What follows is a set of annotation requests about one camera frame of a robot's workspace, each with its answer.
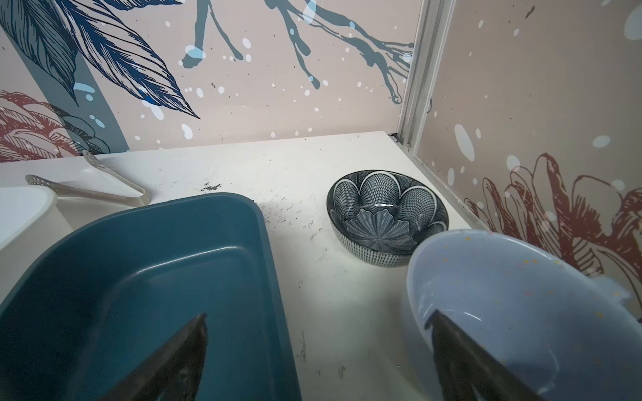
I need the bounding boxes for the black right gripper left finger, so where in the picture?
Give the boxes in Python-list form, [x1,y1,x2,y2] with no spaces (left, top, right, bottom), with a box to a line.
[100,313,208,400]

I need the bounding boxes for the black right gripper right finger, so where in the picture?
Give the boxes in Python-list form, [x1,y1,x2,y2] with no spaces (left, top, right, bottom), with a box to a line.
[425,310,542,401]

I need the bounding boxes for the lavender plastic bowl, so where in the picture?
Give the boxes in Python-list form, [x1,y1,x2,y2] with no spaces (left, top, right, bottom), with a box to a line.
[401,230,641,400]

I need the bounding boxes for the dark patterned ceramic bowl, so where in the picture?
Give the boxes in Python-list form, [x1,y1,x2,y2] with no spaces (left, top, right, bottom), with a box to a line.
[326,170,449,267]

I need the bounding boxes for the metal tongs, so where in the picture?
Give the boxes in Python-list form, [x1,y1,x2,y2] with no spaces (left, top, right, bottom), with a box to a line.
[24,150,152,208]

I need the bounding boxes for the white plastic bin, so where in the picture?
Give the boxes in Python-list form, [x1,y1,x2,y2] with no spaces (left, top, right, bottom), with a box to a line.
[1,186,72,299]

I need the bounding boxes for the teal plastic bin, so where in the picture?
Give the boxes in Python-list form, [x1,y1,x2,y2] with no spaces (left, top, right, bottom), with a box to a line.
[1,193,301,400]

